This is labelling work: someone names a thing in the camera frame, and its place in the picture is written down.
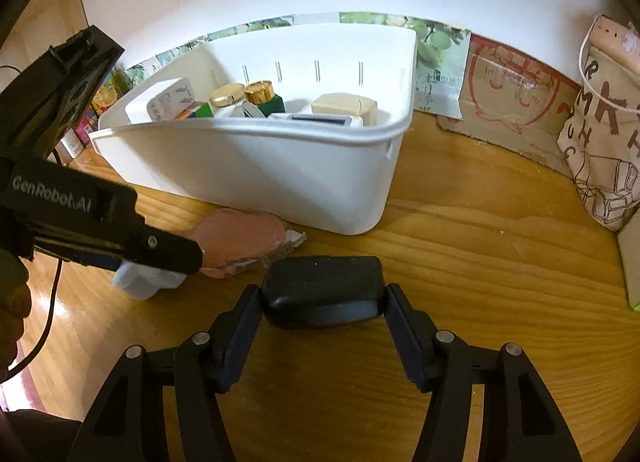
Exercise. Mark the green tissue pack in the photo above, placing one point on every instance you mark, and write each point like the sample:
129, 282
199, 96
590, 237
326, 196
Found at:
632, 267

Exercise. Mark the pink soap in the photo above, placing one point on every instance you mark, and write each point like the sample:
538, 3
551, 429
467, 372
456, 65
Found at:
240, 237

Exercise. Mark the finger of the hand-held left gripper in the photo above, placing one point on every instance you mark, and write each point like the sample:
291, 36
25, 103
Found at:
65, 92
165, 249

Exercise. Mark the person's left hand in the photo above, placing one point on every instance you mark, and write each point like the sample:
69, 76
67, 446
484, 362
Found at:
15, 287

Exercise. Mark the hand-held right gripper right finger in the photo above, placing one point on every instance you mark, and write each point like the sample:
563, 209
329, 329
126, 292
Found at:
407, 342

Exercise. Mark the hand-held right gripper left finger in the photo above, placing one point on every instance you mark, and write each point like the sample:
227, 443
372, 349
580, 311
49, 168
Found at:
240, 342

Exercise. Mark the white plastic bin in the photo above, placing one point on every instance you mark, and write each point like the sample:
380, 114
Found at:
250, 177

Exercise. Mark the green bottle with gold cap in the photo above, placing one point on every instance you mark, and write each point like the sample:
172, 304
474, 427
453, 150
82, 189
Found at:
272, 102

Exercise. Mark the black case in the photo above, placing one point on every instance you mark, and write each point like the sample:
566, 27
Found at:
322, 292

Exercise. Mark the letter-print fabric bag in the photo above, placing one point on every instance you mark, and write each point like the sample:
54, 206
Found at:
600, 142

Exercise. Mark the orange snack packet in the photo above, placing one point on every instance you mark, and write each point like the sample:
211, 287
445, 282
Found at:
105, 97

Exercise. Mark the pink round box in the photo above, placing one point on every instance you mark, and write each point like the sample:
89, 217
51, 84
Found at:
615, 35

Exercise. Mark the white compact camera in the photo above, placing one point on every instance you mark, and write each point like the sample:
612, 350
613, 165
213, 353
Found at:
320, 120

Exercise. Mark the gold lid jar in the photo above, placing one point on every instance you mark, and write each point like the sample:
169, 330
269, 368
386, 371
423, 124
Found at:
227, 95

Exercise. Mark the cardboard with face drawing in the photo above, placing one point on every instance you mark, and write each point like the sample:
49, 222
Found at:
510, 92

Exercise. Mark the white charger adapter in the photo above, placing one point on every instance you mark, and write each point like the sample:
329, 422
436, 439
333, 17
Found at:
160, 100

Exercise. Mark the white bottle-shaped case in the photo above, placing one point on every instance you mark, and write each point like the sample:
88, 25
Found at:
145, 284

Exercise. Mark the beige block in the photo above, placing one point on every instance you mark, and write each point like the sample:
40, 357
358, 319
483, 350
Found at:
342, 105

